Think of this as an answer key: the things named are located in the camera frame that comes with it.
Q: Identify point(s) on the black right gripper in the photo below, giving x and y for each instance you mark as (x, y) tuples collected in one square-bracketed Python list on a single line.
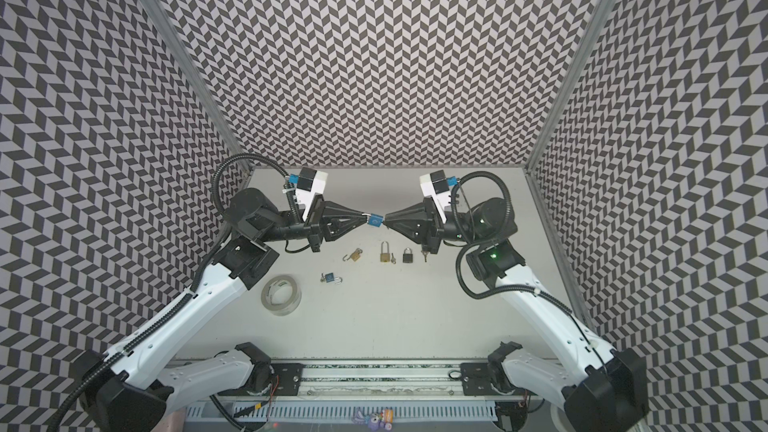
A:
[(431, 225)]

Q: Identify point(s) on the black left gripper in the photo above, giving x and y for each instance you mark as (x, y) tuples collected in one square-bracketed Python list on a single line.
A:
[(316, 222)]

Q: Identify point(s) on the black padlock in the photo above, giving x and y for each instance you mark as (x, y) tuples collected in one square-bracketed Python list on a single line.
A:
[(408, 256)]

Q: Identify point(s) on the large brass padlock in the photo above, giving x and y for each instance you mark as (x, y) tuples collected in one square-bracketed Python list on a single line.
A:
[(386, 256)]

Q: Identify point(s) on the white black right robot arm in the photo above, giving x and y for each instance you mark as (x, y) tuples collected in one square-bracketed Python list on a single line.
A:
[(596, 385)]

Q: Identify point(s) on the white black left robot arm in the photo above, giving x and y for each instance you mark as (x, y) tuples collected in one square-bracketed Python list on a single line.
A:
[(130, 387)]

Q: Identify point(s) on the blue padlock with key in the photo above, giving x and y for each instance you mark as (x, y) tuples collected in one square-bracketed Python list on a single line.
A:
[(330, 278)]

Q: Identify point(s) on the clear tape roll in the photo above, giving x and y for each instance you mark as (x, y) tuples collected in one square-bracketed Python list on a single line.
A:
[(281, 296)]

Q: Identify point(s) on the purple orange toy figure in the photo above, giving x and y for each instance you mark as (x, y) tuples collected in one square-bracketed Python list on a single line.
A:
[(375, 421)]

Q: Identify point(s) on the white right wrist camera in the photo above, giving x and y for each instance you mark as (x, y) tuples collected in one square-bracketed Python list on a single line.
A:
[(438, 186)]

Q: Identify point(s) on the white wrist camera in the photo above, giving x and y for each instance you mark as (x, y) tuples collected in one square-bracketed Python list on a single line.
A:
[(438, 186), (308, 183)]

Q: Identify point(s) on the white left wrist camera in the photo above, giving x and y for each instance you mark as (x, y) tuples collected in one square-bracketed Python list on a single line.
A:
[(308, 183)]

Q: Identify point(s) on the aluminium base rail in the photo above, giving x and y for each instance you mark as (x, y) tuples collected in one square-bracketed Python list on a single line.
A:
[(338, 392)]

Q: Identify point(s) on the aluminium right corner post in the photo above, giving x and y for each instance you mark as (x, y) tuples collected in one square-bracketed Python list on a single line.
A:
[(573, 74)]

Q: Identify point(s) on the aluminium corner post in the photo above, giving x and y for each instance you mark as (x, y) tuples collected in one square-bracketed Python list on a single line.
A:
[(573, 74), (172, 40)]

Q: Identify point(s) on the aluminium left corner post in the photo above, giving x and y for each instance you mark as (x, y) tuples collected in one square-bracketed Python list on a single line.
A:
[(172, 40)]

